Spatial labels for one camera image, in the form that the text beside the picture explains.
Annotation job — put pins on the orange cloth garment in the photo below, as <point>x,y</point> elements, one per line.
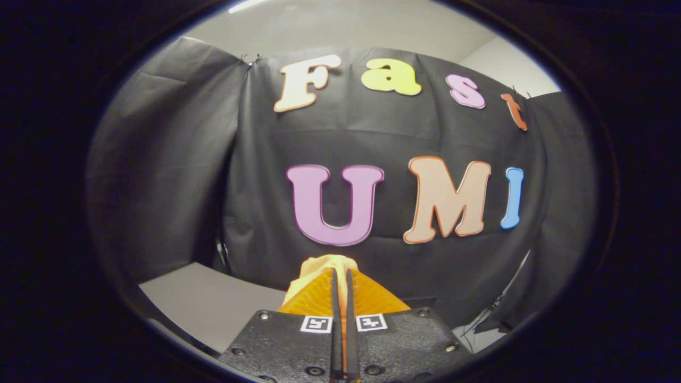
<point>324,263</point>

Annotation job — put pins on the white cabinet with grey top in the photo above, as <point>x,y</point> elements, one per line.
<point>213,303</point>

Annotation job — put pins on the black backdrop cloth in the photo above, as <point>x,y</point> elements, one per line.
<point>175,159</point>

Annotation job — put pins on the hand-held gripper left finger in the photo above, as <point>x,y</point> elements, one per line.
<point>298,346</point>

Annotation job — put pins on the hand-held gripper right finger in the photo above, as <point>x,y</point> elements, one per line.
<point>393,346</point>

